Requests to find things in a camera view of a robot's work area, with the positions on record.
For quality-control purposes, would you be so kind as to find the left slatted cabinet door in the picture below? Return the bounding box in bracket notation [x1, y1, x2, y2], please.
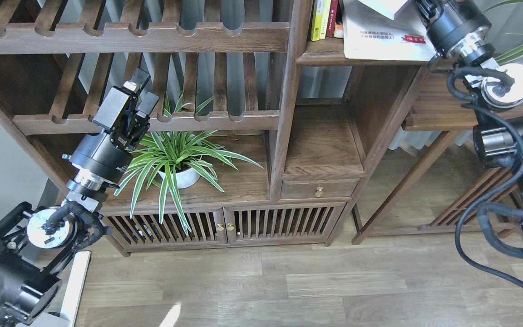
[100, 208, 227, 250]

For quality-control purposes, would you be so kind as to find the small wooden drawer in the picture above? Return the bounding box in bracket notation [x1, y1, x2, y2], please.
[279, 178, 359, 201]

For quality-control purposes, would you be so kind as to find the dark wooden bookshelf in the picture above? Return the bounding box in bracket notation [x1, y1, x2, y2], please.
[0, 0, 428, 255]

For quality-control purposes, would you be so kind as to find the right slatted cabinet door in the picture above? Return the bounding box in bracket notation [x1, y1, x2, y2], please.
[223, 203, 343, 246]

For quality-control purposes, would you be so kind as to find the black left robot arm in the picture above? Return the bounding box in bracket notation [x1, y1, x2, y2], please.
[0, 69, 158, 327]

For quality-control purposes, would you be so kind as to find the spider plant in white pot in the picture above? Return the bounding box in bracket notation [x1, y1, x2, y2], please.
[114, 91, 263, 235]

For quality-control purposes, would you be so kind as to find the white book red stamp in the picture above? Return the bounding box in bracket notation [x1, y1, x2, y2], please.
[342, 0, 436, 61]

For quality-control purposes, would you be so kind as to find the wooden side shelf unit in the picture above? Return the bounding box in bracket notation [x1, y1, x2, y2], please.
[351, 73, 511, 246]

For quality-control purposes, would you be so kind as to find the pale pink white book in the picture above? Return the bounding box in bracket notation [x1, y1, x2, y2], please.
[359, 0, 410, 20]

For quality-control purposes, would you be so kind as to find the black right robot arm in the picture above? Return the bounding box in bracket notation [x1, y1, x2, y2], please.
[414, 0, 523, 288]

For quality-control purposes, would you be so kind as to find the slatted cabinet door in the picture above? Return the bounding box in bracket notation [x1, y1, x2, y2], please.
[223, 203, 343, 246]
[100, 208, 227, 250]

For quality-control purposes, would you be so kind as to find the red earth cover book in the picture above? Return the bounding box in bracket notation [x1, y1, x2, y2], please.
[333, 20, 344, 39]

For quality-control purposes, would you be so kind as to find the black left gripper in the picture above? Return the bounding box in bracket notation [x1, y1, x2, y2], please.
[93, 68, 159, 151]

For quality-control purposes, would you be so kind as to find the yellow upright book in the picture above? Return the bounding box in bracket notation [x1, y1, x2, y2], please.
[309, 0, 325, 41]
[319, 0, 331, 40]

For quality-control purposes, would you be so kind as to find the dark red upright book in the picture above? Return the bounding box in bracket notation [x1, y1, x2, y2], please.
[325, 0, 339, 37]

